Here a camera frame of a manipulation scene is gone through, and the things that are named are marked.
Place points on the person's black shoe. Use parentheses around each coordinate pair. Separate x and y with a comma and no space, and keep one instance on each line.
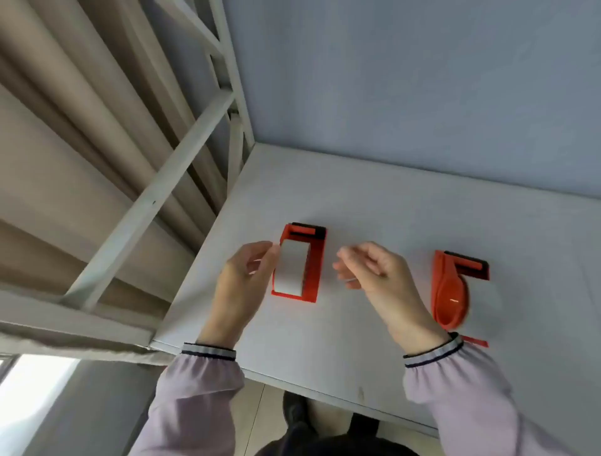
(365,423)
(295,407)

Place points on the orange lint roller cover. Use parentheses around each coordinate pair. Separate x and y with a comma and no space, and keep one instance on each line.
(450,296)

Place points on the beige curtain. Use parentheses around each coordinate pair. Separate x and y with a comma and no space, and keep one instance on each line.
(70,141)

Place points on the small orange plastic piece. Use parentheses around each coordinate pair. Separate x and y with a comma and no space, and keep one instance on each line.
(476,341)

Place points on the person's right hand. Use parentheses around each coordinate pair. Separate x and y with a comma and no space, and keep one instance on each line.
(394,291)

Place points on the white metal bed frame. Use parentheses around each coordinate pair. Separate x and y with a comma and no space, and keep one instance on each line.
(155,188)

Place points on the person's right thumb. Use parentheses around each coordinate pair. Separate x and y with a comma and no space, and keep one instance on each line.
(347,273)

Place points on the person's left thumb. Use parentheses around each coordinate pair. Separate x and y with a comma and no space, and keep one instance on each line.
(271,265)

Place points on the person's right forearm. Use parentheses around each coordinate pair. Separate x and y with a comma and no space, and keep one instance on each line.
(465,399)

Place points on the person's left forearm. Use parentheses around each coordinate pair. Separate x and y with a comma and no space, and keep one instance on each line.
(197,404)

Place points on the bright window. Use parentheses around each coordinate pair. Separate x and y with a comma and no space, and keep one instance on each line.
(28,399)

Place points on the white sticky paper roll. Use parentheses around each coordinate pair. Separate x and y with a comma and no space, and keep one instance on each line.
(292,267)

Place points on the person's dark trousers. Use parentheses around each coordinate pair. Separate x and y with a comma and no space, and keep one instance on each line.
(328,446)

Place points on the orange lint roller frame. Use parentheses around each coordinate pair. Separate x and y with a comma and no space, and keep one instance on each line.
(315,272)

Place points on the person's left hand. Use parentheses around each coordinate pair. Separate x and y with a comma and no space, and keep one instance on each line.
(234,286)

